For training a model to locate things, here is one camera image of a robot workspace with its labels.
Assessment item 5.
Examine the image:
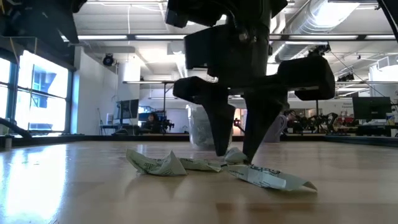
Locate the black ceiling camera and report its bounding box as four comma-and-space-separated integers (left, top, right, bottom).
102, 53, 115, 67

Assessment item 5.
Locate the black background rig frame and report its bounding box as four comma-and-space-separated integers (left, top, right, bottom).
161, 80, 177, 135

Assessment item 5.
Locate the person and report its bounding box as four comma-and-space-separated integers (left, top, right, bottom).
143, 111, 162, 134

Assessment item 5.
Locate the large bright window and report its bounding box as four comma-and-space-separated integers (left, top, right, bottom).
0, 49, 74, 136

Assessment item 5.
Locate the lavender faceted mug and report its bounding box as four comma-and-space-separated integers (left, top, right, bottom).
264, 113, 289, 143

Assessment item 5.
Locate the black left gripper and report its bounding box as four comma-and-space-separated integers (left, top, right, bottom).
21, 0, 81, 44

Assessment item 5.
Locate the black ceiling spotlight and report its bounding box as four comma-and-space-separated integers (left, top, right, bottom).
304, 43, 332, 60
337, 72, 355, 82

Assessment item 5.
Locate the black computer monitor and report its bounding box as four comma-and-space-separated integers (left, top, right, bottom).
352, 96, 392, 121
116, 99, 140, 126

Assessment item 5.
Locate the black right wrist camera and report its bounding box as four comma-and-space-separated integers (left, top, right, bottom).
184, 26, 220, 70

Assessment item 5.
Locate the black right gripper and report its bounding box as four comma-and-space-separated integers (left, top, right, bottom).
173, 23, 336, 164

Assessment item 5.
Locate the thick black cable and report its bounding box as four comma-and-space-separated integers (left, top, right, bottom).
0, 117, 33, 138

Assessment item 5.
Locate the black aluminium table frame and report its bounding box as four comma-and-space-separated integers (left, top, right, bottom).
0, 133, 398, 149

